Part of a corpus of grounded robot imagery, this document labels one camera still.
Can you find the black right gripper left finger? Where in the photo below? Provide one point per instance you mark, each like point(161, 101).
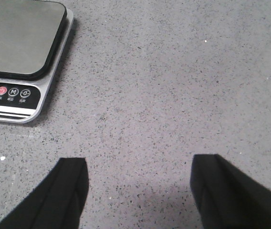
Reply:
point(57, 202)

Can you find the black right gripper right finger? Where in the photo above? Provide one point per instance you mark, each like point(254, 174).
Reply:
point(227, 198)

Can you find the black silver kitchen scale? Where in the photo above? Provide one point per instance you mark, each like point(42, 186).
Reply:
point(33, 35)

